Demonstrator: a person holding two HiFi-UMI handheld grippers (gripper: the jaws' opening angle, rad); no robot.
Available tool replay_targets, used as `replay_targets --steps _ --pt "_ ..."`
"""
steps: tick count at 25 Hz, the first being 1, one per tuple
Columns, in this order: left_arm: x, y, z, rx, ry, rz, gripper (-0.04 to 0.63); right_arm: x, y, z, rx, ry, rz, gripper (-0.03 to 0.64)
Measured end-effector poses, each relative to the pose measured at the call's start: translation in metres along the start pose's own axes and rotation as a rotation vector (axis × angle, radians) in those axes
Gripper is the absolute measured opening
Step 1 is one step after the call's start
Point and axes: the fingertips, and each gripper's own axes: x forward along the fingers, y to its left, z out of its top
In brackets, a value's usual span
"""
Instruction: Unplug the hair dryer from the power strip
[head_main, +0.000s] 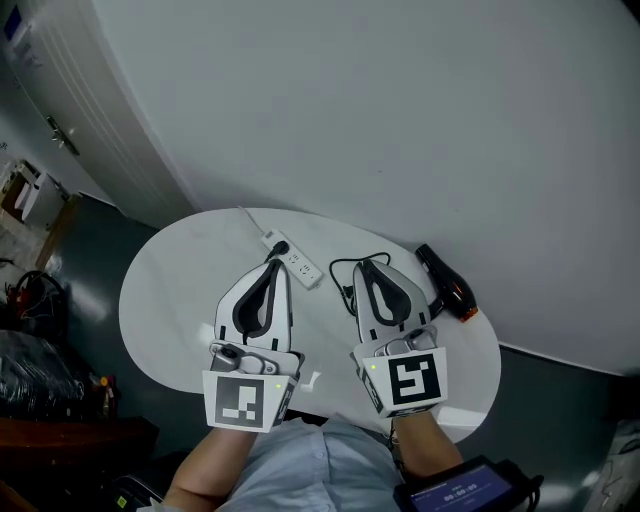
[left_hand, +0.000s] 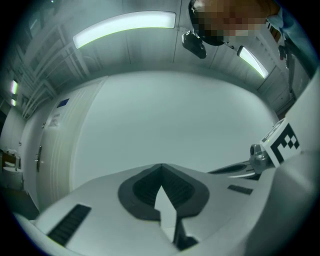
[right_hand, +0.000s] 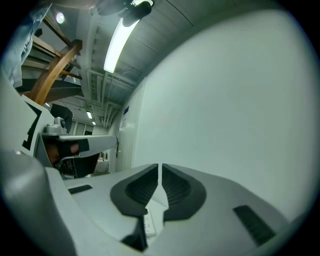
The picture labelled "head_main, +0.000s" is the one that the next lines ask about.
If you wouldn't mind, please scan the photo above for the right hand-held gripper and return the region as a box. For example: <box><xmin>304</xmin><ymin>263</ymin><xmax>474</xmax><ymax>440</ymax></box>
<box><xmin>349</xmin><ymin>259</ymin><xmax>449</xmax><ymax>419</ymax></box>

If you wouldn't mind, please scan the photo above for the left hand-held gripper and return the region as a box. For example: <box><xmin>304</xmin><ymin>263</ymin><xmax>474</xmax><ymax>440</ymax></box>
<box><xmin>201</xmin><ymin>260</ymin><xmax>306</xmax><ymax>435</ymax></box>

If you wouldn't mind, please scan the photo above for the white power strip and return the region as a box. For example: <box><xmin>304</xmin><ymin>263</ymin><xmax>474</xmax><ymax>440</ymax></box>
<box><xmin>260</xmin><ymin>228</ymin><xmax>324</xmax><ymax>290</ymax></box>

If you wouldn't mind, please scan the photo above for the person's right forearm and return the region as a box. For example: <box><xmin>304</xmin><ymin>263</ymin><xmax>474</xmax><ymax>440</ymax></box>
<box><xmin>392</xmin><ymin>412</ymin><xmax>464</xmax><ymax>484</ymax></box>

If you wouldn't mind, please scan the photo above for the person's left forearm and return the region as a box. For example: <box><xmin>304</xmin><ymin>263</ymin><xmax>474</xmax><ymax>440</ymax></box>
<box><xmin>162</xmin><ymin>424</ymin><xmax>259</xmax><ymax>512</ymax></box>

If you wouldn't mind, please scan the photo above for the black orange hair dryer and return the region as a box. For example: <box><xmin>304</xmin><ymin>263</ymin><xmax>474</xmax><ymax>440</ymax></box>
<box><xmin>414</xmin><ymin>243</ymin><xmax>481</xmax><ymax>325</ymax></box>

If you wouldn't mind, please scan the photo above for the small red yellow bottle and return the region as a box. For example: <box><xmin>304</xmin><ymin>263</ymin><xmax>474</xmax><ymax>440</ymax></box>
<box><xmin>89</xmin><ymin>372</ymin><xmax>121</xmax><ymax>416</ymax></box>

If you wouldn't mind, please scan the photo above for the person's light blue shirt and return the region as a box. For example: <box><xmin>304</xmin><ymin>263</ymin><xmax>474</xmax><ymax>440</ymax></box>
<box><xmin>214</xmin><ymin>417</ymin><xmax>406</xmax><ymax>512</ymax></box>

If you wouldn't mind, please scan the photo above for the black wrist screen device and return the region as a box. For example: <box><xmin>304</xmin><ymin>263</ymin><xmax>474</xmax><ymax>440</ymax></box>
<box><xmin>392</xmin><ymin>454</ymin><xmax>544</xmax><ymax>512</ymax></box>

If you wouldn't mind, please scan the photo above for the black case with yellow label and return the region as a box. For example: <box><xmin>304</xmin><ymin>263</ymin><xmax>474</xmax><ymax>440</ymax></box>
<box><xmin>114</xmin><ymin>474</ymin><xmax>166</xmax><ymax>512</ymax></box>

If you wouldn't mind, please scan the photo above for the dark brown wooden counter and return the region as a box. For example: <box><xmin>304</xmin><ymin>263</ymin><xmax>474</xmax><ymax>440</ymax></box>
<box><xmin>0</xmin><ymin>417</ymin><xmax>161</xmax><ymax>471</ymax></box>

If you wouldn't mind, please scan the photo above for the plastic wrapped bundle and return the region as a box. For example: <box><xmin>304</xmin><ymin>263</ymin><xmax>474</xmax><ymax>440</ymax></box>
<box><xmin>0</xmin><ymin>329</ymin><xmax>86</xmax><ymax>406</ymax></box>

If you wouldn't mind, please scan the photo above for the white box appliance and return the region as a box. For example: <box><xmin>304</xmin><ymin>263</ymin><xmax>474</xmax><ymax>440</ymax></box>
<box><xmin>22</xmin><ymin>172</ymin><xmax>69</xmax><ymax>231</ymax></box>

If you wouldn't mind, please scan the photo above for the white door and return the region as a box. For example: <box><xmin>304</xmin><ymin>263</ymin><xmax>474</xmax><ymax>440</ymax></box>
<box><xmin>0</xmin><ymin>0</ymin><xmax>196</xmax><ymax>231</ymax></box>

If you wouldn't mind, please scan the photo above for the open cardboard box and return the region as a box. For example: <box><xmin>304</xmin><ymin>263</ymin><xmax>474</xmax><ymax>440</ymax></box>
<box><xmin>0</xmin><ymin>159</ymin><xmax>41</xmax><ymax>221</ymax></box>

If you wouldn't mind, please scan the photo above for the white paper door notice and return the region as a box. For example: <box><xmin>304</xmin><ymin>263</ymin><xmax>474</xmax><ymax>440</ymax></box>
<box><xmin>2</xmin><ymin>4</ymin><xmax>44</xmax><ymax>71</ymax></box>

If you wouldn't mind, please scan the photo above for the white power strip cable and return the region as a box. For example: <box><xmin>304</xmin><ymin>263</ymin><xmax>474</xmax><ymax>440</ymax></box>
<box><xmin>237</xmin><ymin>204</ymin><xmax>269</xmax><ymax>236</ymax></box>

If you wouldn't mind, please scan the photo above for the red black cable tangle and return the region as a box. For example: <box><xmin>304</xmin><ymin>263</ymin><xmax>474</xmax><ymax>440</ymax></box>
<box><xmin>4</xmin><ymin>269</ymin><xmax>69</xmax><ymax>331</ymax></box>

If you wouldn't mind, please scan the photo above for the metal door handle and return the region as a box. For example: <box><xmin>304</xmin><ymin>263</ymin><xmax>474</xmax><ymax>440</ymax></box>
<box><xmin>45</xmin><ymin>115</ymin><xmax>81</xmax><ymax>156</ymax></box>

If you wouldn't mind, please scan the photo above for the white equipment with cables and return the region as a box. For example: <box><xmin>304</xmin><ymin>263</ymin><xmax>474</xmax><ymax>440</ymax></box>
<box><xmin>594</xmin><ymin>419</ymin><xmax>640</xmax><ymax>512</ymax></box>

